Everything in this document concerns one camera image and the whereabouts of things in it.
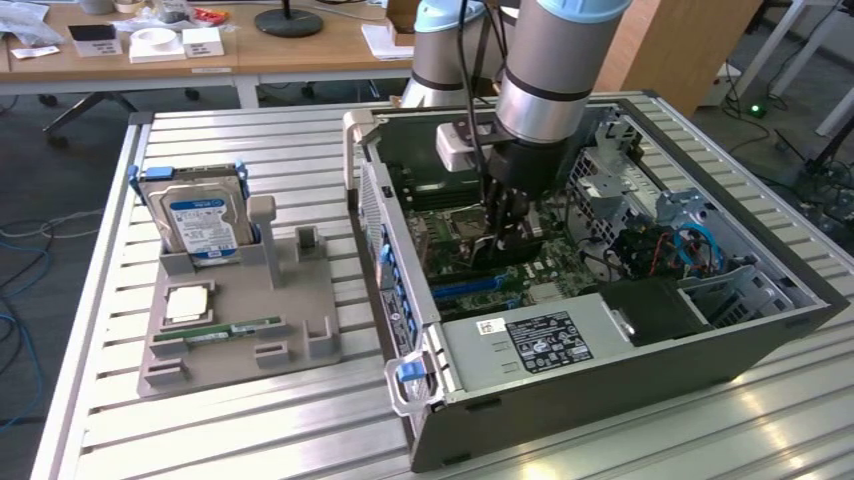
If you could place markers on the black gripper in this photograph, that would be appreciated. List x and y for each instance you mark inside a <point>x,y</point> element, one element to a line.
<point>528,167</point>

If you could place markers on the black graphics card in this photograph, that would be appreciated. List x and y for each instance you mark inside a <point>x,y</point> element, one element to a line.
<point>508,257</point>

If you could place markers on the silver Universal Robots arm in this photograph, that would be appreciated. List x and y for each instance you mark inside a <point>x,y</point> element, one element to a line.
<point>561,60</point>

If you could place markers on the metal socket cover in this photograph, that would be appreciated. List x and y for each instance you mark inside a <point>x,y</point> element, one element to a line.
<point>535,222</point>

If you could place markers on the silver perforated disk bay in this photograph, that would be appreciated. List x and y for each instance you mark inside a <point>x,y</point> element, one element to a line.
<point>601,200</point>

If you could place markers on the CPU socket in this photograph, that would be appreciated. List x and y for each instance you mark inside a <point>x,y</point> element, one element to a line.
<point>468,222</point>

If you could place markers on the green motherboard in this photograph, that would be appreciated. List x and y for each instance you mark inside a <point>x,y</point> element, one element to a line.
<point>548,275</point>

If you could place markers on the black power connector bundle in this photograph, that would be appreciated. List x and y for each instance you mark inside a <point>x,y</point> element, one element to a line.
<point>635,252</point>

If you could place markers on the silver chipset heatsink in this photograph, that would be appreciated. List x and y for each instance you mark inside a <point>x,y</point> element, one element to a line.
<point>549,295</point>

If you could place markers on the blue expansion slot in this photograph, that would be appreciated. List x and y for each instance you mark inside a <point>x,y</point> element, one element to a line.
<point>468,289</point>

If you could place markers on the stack of white papers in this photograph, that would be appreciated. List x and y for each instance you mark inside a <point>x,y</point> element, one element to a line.
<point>388,45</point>

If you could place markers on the wooden cabinet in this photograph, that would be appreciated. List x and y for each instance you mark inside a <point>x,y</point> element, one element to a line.
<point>681,50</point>

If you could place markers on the brown cardboard box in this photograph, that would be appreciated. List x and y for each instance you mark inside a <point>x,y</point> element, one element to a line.
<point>401,17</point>

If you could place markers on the gray power supply unit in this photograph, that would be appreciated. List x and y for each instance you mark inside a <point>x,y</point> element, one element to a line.
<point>535,345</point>

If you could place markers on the green indicator light device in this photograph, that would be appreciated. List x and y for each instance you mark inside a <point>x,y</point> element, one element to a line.
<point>756,109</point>

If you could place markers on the silver slotted disk bay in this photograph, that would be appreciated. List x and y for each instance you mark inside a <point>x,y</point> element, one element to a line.
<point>741,295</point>

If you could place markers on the blue case latch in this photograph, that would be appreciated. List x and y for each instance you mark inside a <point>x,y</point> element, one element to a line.
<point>409,373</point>

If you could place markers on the black round lamp base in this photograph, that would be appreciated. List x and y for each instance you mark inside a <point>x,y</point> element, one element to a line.
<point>289,22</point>

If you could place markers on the open dark PC case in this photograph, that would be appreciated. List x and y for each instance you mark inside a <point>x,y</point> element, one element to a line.
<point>601,400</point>

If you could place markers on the gray parts rack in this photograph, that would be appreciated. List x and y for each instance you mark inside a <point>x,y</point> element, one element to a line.
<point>254,305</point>

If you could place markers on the hard disk in blue carrier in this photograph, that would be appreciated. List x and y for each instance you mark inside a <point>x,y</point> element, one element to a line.
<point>197,225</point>

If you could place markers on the small white labelled box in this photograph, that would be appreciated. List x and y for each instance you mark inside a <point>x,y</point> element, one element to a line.
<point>202,44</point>

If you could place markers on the green RAM stick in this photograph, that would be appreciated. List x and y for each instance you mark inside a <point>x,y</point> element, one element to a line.
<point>221,331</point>

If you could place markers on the red small package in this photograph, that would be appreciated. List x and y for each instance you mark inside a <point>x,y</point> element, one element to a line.
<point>208,16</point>

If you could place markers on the silver CPU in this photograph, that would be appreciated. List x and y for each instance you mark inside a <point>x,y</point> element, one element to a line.
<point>188,303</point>

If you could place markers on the white tape roll on box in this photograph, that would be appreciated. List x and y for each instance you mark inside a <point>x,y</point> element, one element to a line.
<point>157,45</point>

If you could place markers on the black chair base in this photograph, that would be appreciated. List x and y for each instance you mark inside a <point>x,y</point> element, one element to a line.
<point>101,107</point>

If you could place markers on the beige tape roll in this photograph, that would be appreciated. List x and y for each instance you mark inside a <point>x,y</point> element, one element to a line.
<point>129,5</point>

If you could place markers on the white box with black top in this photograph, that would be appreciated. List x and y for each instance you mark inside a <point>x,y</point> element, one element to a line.
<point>96,40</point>

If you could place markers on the gray cup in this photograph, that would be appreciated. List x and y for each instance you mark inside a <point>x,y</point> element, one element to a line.
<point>97,6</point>

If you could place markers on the white paper card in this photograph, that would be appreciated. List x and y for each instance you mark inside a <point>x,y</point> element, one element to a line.
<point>35,52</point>

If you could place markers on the clear plastic bag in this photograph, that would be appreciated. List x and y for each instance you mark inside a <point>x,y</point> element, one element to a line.
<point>27,22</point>

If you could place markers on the gray wrist camera box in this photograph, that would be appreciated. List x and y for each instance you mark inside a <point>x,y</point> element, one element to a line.
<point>457,150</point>

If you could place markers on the white table frame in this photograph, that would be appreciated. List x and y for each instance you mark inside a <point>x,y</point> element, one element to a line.
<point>788,45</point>

